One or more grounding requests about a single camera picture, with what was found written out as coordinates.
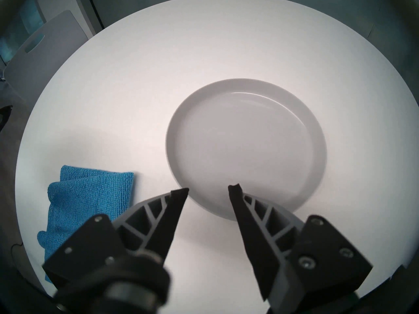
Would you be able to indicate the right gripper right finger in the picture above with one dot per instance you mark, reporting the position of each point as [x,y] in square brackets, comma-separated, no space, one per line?
[294,261]

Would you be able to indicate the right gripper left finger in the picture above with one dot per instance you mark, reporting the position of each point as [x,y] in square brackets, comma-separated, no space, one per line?
[98,244]

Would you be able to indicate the blue cloth napkin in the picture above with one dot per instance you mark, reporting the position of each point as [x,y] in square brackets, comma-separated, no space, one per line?
[85,199]

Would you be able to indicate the grey round plate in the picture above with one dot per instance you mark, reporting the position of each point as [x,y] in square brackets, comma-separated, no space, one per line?
[245,143]

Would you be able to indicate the white plastic chair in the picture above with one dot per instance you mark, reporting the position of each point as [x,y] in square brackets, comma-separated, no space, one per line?
[45,51]

